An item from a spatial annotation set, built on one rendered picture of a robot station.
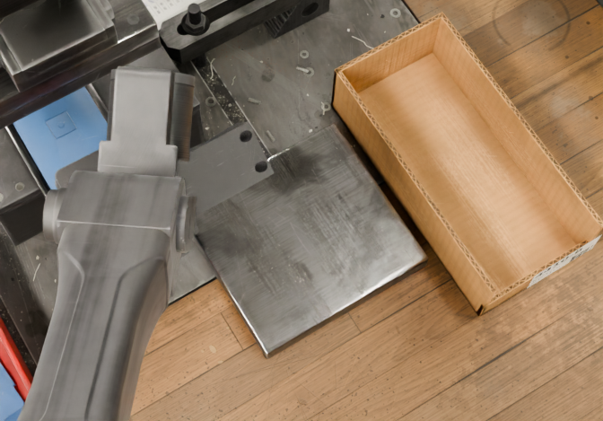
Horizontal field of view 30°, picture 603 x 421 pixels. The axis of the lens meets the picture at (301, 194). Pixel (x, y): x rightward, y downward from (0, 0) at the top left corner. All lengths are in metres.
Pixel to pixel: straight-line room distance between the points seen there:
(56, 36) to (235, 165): 0.16
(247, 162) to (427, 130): 0.30
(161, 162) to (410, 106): 0.42
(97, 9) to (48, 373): 0.32
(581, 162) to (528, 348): 0.19
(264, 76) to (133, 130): 0.39
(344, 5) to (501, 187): 0.25
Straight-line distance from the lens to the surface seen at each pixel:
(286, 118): 1.09
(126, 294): 0.62
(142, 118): 0.73
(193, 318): 1.02
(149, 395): 1.00
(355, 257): 1.01
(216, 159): 0.82
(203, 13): 1.06
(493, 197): 1.07
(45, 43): 0.82
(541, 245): 1.06
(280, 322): 0.99
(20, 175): 0.99
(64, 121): 1.00
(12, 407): 1.01
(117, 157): 0.73
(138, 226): 0.65
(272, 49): 1.12
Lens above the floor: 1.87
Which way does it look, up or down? 67 degrees down
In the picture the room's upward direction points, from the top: 3 degrees clockwise
